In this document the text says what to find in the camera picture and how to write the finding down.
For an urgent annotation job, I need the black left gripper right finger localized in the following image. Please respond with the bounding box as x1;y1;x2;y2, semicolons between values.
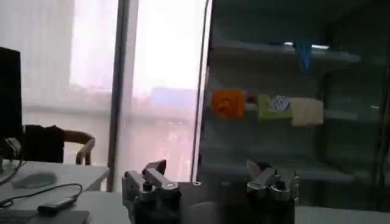
246;159;301;202

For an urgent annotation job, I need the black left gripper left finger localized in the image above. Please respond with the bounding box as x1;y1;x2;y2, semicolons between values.
121;159;182;204

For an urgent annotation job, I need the shelf rack with goods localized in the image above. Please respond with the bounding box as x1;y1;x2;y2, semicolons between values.
197;0;390;211

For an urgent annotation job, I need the wooden chair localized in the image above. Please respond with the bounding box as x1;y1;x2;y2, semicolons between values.
63;130;96;166

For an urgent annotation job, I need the grey laptop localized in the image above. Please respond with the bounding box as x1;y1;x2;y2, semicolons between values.
0;209;90;224

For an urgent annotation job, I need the small black adapter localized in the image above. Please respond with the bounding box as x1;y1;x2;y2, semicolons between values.
37;197;77;214

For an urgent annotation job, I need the white computer mouse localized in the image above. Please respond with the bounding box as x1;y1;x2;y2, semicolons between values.
11;171;58;189

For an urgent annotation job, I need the black computer monitor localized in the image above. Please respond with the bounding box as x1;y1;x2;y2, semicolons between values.
0;46;24;161

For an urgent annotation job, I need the grey window frame post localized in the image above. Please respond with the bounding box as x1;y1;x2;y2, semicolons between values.
105;0;138;193

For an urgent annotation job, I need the thin black cable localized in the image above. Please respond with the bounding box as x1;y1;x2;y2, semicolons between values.
0;183;83;208

